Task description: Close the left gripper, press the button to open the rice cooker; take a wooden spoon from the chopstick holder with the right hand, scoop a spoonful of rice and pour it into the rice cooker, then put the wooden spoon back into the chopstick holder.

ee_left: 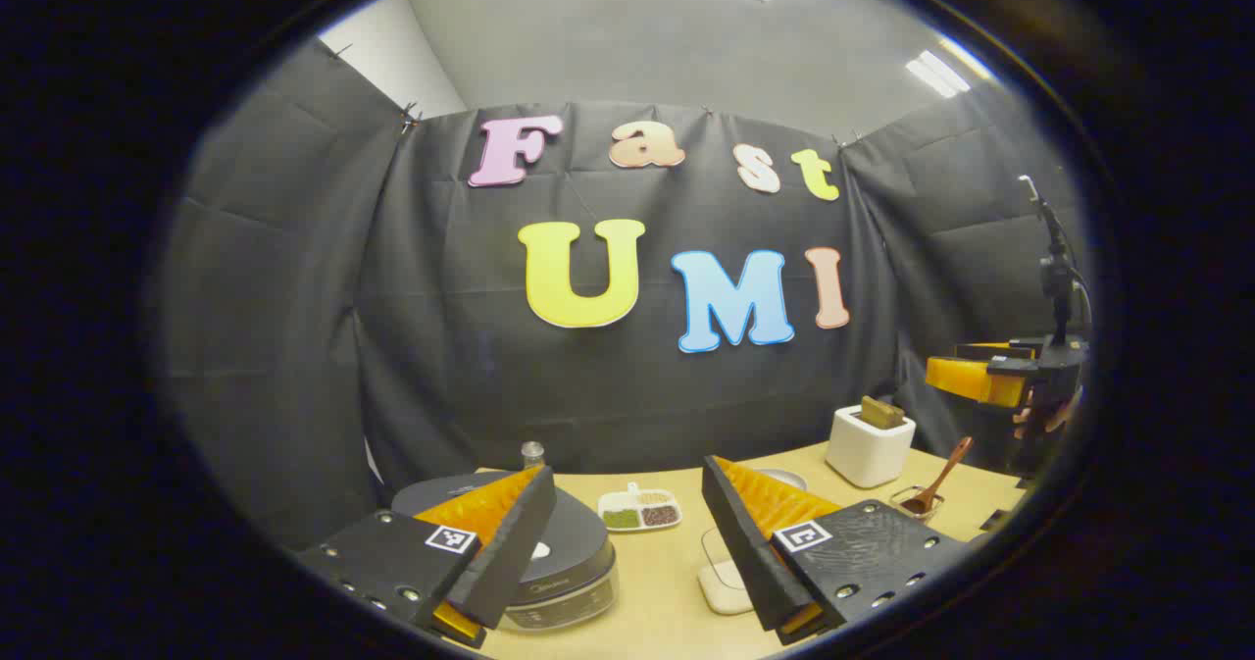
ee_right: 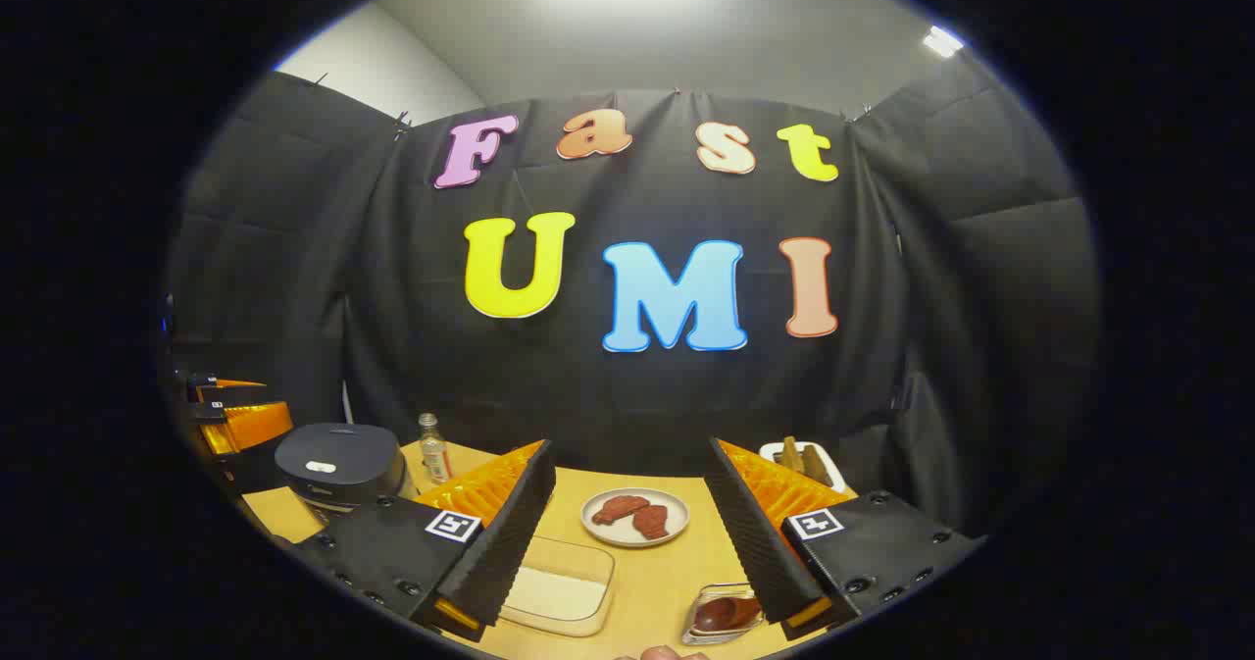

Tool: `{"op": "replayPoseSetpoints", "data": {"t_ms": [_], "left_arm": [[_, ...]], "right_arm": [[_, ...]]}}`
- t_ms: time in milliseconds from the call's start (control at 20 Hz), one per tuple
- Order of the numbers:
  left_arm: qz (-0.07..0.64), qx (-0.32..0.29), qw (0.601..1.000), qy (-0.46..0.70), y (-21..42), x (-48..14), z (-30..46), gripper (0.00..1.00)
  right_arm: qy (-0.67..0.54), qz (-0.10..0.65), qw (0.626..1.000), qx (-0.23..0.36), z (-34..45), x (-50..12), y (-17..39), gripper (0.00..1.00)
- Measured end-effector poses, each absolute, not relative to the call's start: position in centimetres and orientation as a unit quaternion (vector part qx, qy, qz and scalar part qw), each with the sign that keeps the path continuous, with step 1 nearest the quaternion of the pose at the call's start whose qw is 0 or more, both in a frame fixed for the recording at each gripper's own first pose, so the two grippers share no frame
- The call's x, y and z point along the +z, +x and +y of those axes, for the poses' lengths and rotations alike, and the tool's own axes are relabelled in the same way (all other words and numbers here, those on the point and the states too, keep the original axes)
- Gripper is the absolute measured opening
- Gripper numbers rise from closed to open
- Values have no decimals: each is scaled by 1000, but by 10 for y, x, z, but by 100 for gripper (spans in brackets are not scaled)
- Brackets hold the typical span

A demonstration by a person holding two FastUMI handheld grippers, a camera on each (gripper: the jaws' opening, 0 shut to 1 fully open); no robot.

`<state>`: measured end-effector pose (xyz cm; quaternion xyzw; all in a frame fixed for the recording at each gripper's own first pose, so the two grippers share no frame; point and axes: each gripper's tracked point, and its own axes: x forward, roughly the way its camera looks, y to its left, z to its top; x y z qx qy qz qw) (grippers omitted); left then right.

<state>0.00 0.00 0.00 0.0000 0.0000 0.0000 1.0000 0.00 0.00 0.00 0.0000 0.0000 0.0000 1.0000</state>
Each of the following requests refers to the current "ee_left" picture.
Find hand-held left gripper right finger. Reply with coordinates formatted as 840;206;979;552
701;454;967;646

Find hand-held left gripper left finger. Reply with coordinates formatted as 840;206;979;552
299;464;558;649

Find dark grey rice cooker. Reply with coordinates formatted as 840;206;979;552
392;472;619;632

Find brown wooden spoon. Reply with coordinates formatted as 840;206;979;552
900;436;975;516

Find metal wire chopstick holder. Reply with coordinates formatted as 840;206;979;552
890;483;947;524

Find white divided dish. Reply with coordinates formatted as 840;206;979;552
598;483;682;533

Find white toaster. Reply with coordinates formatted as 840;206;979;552
826;405;917;489

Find black backdrop cloth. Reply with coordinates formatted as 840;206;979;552
162;37;1094;553

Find small ceiling light panel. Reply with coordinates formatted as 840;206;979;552
907;50;972;98

